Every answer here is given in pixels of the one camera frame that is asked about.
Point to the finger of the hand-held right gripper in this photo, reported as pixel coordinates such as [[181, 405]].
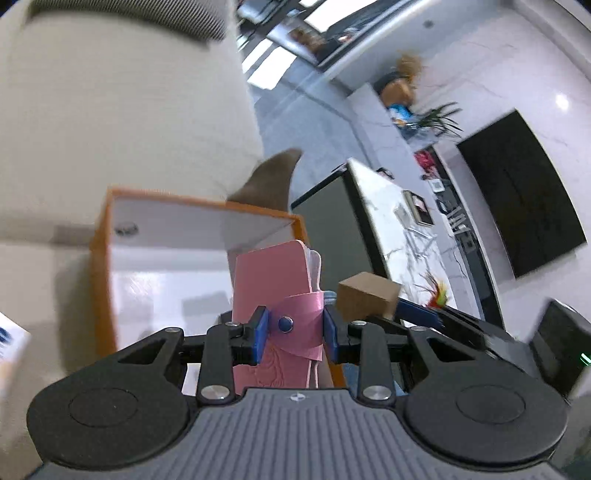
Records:
[[418, 313], [385, 324]]

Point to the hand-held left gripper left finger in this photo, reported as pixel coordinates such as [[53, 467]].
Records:
[[260, 334]]

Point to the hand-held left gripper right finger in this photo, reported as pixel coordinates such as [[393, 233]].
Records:
[[330, 336]]

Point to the small cardboard box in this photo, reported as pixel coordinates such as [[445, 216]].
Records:
[[367, 295]]

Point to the pink notebook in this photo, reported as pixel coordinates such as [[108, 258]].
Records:
[[272, 281]]

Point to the orange storage box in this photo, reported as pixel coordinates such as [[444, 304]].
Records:
[[152, 277]]

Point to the red yellow feather toy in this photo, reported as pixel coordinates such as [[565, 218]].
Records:
[[436, 293]]

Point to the white marble coffee table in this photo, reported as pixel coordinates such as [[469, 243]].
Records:
[[401, 230]]

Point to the red ornament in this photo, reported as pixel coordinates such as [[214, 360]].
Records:
[[425, 160]]

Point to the black television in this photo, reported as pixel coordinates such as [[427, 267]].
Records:
[[521, 194]]

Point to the green potted plant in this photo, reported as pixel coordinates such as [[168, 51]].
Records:
[[438, 120]]

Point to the blue printed box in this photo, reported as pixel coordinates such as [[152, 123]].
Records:
[[400, 114]]

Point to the white television cabinet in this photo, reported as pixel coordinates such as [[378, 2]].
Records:
[[369, 115]]

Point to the orange brown figurine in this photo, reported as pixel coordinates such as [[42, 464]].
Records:
[[400, 83]]

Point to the white blue printed packet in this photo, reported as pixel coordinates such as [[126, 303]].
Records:
[[9, 350]]

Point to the beige sofa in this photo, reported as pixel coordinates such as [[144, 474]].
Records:
[[115, 106]]

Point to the glass balcony door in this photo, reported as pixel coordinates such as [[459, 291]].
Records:
[[314, 27]]

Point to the grey striped sofa cushion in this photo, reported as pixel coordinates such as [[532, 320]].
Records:
[[138, 18]]

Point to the dark photo frame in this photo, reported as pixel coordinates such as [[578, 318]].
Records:
[[420, 208]]

